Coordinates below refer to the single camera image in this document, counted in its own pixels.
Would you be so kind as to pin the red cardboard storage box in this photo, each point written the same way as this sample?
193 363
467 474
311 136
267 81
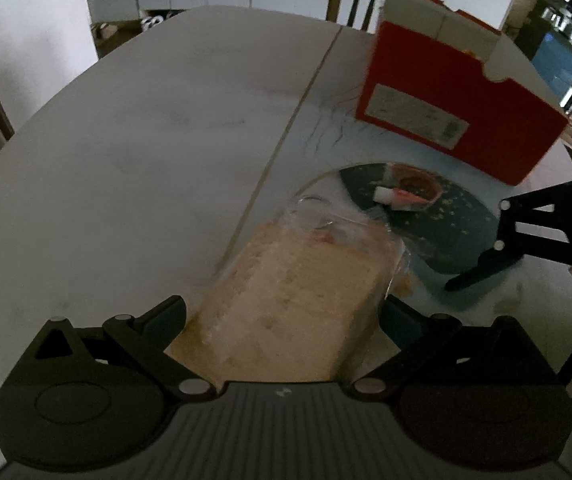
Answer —
446 80

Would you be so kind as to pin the beige sponge block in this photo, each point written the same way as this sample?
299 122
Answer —
297 301

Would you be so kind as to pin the dark green patterned mat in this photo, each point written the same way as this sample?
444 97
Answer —
450 235

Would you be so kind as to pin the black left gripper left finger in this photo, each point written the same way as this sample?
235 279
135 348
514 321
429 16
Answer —
125 353

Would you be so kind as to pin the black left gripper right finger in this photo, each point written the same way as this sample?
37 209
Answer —
439 354

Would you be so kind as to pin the red snack wrapper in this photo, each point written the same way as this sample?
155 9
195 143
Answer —
412 179

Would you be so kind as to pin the small pink white bottle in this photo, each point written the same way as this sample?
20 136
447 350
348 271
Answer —
399 199

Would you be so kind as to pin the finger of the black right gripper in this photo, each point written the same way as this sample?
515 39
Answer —
492 261

